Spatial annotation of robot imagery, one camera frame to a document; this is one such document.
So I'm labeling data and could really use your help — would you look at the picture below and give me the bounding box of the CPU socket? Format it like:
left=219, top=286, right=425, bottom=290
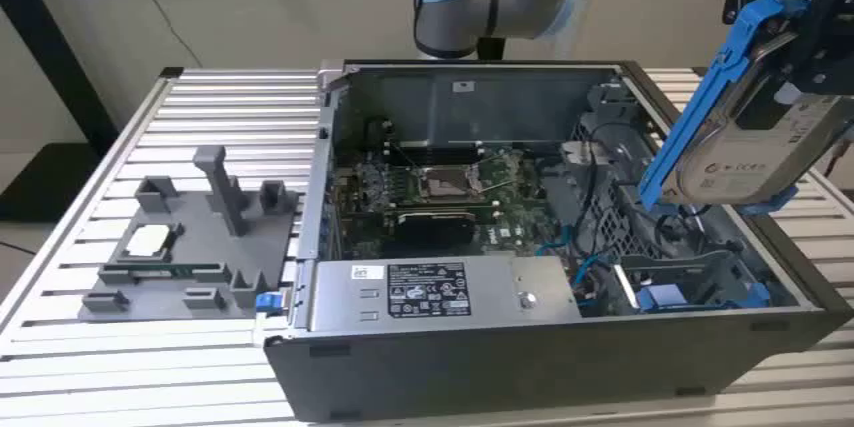
left=417, top=164, right=482, bottom=201

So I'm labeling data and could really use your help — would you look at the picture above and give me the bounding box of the silver CPU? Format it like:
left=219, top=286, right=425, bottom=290
left=123, top=224, right=180, bottom=256

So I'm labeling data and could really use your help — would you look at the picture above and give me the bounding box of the black disk wire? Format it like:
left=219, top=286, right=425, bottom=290
left=655, top=213, right=704, bottom=249

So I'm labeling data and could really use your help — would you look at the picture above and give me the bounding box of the green RAM stick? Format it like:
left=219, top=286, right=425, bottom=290
left=130, top=266, right=219, bottom=280

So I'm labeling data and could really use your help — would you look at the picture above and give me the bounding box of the grey parts rack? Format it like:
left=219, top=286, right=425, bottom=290
left=78, top=145, right=306, bottom=322

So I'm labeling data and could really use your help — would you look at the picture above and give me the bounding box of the black graphics card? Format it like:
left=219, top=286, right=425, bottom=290
left=393, top=209, right=479, bottom=249

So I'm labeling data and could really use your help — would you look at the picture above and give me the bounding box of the grey metal disk bay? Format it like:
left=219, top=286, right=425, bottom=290
left=571, top=111, right=802, bottom=318

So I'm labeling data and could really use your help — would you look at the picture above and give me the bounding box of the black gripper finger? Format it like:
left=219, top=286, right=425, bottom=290
left=736, top=0, right=854, bottom=131

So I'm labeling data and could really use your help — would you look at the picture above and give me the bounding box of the black RAM slot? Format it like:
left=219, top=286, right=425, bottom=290
left=383, top=140, right=485, bottom=150
left=383, top=147, right=485, bottom=158

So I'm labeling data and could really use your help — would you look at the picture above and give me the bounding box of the metal socket cover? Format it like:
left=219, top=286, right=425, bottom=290
left=473, top=154, right=523, bottom=186

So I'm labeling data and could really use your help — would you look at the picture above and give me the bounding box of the thin metal locking lever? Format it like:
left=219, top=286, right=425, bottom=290
left=385, top=138, right=423, bottom=172

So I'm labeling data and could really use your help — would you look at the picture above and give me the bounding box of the green motherboard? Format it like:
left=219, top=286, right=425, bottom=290
left=333, top=146, right=569, bottom=261

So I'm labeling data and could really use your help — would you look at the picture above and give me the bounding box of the black stand with base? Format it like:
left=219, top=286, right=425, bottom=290
left=0, top=0, right=122, bottom=223

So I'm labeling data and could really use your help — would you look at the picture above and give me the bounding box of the silver power supply unit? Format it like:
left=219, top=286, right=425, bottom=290
left=310, top=255, right=581, bottom=333

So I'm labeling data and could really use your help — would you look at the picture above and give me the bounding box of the thin black wall cable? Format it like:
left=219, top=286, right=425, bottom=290
left=114, top=0, right=202, bottom=68

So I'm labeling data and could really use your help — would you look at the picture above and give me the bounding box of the blue disk wire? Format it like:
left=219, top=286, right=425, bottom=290
left=535, top=240, right=619, bottom=269

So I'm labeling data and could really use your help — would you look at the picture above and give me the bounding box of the silver metal bracket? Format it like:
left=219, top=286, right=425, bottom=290
left=559, top=141, right=610, bottom=166

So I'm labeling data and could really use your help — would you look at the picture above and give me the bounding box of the long black case wire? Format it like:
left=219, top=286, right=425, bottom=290
left=573, top=120, right=646, bottom=254

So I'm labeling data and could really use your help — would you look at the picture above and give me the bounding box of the open dark grey PC case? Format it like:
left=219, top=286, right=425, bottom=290
left=263, top=59, right=854, bottom=423

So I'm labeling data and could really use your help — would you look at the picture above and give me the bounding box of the hard disk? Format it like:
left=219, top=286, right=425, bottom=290
left=637, top=0, right=854, bottom=219

